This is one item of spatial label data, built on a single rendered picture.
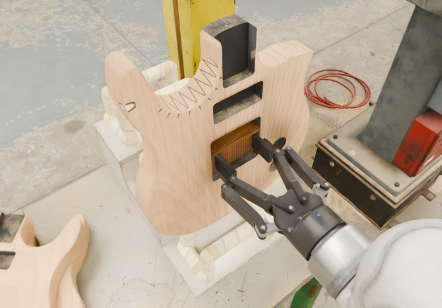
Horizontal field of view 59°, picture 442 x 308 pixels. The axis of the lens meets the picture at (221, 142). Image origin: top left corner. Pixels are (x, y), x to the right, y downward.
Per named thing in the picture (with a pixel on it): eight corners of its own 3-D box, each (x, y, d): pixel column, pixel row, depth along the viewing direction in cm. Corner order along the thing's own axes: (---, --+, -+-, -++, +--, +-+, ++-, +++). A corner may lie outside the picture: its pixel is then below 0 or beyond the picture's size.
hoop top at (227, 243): (269, 210, 90) (270, 203, 87) (278, 220, 88) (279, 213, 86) (196, 258, 82) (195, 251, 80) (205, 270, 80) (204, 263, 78)
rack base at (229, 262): (249, 193, 104) (249, 190, 103) (288, 233, 96) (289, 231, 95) (161, 249, 93) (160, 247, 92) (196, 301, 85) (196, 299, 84)
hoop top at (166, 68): (173, 66, 100) (172, 56, 97) (179, 72, 98) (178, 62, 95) (100, 97, 92) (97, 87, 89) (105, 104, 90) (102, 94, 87)
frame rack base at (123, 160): (187, 125, 120) (183, 81, 107) (216, 155, 112) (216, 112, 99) (106, 166, 109) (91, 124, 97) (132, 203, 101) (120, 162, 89)
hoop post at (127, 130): (133, 134, 94) (126, 106, 87) (140, 142, 93) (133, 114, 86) (122, 140, 93) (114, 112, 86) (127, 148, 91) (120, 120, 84)
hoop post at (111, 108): (118, 115, 99) (111, 86, 92) (124, 122, 97) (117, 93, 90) (107, 120, 97) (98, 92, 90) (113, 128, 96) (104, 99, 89)
